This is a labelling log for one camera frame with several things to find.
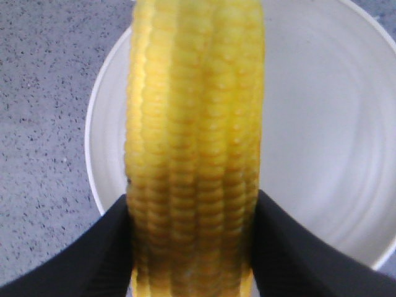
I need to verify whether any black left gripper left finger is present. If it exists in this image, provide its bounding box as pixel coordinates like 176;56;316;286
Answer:
1;196;133;296

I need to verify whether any pale yellow corn cob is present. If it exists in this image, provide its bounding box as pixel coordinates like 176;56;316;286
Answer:
124;1;265;296

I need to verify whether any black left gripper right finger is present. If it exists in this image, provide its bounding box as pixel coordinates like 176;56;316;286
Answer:
252;191;395;296

